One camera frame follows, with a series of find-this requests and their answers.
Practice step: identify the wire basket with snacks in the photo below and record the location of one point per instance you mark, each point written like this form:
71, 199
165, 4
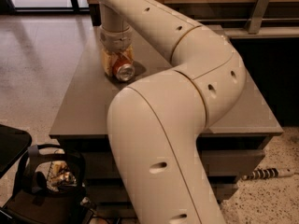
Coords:
59, 176

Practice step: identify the middle grey drawer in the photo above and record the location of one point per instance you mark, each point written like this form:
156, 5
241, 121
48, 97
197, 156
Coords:
118, 194

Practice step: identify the black white striped stick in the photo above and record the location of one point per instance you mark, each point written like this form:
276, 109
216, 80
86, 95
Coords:
269, 173

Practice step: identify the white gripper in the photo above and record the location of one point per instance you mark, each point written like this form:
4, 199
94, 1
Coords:
116, 41

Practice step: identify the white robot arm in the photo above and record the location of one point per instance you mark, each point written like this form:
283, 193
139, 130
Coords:
153, 123

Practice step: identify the red coke can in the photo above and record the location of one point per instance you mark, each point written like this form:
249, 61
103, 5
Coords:
123, 70

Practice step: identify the black chair seat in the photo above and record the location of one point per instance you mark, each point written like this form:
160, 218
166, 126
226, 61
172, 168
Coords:
13, 143

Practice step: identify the grey drawer cabinet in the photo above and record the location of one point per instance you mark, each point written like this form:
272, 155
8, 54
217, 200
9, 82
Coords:
81, 122

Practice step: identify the top grey drawer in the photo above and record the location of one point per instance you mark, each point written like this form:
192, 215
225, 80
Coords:
101, 165

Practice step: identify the right metal bracket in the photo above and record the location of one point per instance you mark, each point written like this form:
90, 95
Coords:
255, 20

